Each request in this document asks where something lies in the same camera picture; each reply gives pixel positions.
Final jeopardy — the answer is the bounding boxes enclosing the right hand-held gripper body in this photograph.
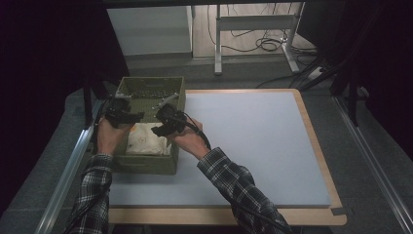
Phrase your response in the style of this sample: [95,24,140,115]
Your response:
[152,93,188,134]

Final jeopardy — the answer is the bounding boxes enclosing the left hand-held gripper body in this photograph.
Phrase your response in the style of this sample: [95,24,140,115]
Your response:
[104,93,132,129]

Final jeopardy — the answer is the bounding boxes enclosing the cream printed cloth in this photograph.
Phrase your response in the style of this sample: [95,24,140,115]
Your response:
[125,122,172,157]

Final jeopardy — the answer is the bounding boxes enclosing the olive green plastic basket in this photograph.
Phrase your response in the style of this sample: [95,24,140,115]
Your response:
[89,76,187,176]

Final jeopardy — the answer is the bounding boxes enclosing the person's left hand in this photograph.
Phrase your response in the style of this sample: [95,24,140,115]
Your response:
[95,117,134,157]

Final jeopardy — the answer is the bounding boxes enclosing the person's right hand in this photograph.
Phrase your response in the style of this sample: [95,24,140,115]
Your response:
[167,118,212,161]

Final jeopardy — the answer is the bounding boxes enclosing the black stand leg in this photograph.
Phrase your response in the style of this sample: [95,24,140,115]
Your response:
[330,62,362,128]
[82,73,109,129]

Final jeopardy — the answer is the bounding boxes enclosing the white cabinet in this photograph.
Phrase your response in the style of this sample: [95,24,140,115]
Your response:
[106,5,194,57]

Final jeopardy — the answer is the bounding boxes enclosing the light grey table mat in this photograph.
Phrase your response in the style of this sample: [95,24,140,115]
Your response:
[108,91,332,209]

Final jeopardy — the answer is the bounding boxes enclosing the white power strip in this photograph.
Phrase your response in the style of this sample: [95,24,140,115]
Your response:
[306,65,326,82]

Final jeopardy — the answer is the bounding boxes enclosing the left hand-held gripper black cable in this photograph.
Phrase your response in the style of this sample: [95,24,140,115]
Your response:
[62,97,112,234]

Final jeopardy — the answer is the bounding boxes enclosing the aluminium floor rail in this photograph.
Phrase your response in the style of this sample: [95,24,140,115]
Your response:
[333,96,413,234]
[33,125,99,234]

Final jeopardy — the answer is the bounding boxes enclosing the black floor cables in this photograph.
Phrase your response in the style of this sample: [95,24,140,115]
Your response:
[206,3,320,56]

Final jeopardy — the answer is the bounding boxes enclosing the grey metal desk frame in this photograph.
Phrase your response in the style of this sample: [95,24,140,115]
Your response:
[213,2,306,76]

